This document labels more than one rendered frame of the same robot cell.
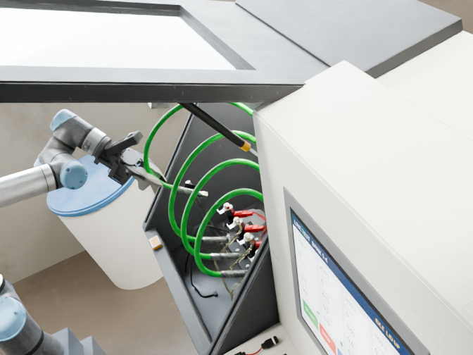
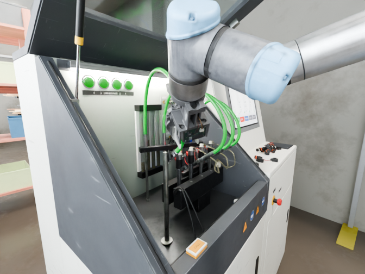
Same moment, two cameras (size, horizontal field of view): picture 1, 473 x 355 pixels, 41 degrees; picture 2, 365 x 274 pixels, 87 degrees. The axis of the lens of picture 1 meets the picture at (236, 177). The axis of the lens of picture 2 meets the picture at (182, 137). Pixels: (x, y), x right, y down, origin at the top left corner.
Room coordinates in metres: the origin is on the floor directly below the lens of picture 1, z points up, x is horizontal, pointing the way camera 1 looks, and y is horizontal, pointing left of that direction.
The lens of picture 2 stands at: (1.95, 0.60, 1.31)
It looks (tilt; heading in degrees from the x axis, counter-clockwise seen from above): 11 degrees down; 226
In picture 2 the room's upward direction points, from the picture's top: straight up
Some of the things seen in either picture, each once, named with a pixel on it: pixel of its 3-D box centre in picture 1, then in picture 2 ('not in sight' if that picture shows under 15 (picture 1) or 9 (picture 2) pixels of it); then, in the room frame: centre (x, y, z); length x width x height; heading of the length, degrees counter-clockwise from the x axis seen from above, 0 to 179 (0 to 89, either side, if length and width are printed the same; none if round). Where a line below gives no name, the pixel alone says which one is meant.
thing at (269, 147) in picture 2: not in sight; (269, 147); (0.70, 0.11, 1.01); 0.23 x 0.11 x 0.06; 7
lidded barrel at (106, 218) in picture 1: (119, 220); not in sight; (2.80, 0.66, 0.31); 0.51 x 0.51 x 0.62
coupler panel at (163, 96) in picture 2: not in sight; (170, 119); (1.24, -0.23, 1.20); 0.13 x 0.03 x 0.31; 7
